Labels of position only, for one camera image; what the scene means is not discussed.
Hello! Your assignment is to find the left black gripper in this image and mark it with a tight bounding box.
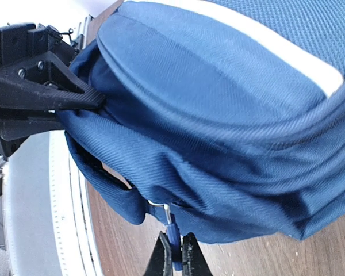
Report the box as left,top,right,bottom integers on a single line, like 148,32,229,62
0,24,105,158

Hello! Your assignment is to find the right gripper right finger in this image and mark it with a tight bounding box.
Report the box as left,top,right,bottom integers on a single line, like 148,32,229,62
182,232,213,276

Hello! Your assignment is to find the navy blue backpack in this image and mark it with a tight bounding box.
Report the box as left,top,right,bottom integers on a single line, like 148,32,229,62
56,0,345,245

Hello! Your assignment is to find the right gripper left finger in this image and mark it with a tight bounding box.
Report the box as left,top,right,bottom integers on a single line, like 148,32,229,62
144,231,173,276

